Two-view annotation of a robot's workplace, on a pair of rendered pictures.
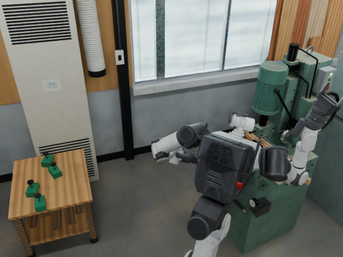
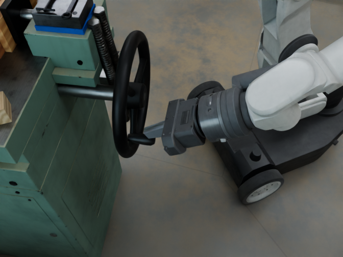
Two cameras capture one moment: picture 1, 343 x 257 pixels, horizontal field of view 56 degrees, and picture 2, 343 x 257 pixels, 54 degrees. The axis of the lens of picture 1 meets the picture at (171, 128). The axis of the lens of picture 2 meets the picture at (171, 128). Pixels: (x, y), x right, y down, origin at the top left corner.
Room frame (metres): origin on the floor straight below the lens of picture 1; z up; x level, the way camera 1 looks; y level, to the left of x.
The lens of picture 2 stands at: (2.05, 0.05, 1.40)
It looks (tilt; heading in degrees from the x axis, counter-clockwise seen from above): 55 degrees down; 217
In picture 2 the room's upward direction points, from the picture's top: straight up
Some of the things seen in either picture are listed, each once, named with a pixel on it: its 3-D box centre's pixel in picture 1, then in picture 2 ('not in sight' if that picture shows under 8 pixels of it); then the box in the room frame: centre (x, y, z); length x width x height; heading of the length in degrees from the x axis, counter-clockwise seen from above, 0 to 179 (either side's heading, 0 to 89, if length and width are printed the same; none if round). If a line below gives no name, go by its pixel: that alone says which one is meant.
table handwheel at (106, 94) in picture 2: not in sight; (102, 92); (1.73, -0.39, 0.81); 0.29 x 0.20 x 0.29; 29
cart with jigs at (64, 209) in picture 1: (55, 198); not in sight; (1.86, 0.94, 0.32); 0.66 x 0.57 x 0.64; 19
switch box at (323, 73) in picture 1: (324, 80); not in sight; (1.89, -0.97, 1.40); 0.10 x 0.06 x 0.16; 119
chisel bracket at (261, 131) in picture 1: (263, 129); not in sight; (1.86, -0.64, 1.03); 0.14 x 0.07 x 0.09; 119
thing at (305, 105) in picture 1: (307, 108); not in sight; (1.83, -0.89, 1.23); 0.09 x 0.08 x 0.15; 119
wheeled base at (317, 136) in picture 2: not in sight; (280, 110); (0.98, -0.13, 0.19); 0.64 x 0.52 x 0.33; 149
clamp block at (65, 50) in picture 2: not in sight; (71, 31); (1.70, -0.49, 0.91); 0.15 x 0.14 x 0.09; 29
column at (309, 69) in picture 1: (295, 104); not in sight; (2.00, -0.88, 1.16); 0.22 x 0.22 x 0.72; 29
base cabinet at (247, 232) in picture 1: (258, 193); (16, 167); (1.91, -0.73, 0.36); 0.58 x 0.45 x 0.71; 119
